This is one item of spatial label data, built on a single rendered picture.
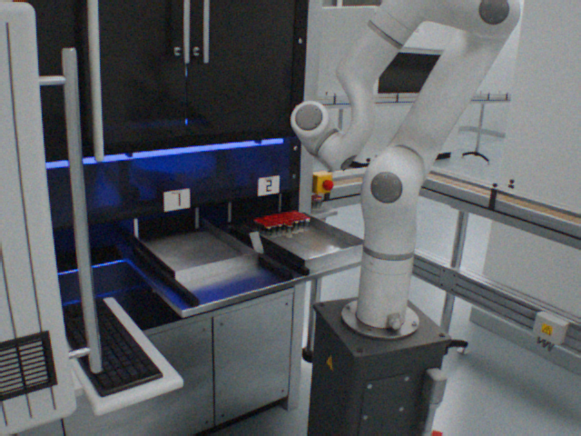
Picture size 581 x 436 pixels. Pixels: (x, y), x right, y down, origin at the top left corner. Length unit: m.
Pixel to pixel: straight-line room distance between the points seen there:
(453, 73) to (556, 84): 1.70
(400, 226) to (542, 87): 1.78
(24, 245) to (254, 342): 1.25
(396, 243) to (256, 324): 0.93
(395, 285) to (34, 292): 0.75
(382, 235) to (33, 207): 0.70
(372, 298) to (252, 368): 0.95
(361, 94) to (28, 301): 0.75
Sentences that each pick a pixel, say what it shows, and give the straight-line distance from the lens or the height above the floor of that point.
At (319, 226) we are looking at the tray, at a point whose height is 0.89.
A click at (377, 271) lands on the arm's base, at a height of 1.01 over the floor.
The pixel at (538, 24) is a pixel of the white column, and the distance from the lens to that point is 2.83.
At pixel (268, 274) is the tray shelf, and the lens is 1.45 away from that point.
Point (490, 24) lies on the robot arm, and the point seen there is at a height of 1.55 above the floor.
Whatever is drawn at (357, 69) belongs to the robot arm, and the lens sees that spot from 1.12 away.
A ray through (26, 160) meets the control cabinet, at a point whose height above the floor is 1.31.
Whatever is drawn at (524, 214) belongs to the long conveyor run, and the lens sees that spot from 2.18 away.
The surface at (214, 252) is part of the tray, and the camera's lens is 1.59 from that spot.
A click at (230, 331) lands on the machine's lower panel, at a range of 1.92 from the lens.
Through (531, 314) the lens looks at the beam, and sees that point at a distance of 2.30.
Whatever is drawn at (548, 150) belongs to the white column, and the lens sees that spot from 2.79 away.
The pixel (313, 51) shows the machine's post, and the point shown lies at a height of 1.47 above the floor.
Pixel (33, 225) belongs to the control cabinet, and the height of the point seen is 1.20.
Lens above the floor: 1.50
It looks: 19 degrees down
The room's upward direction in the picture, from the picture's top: 3 degrees clockwise
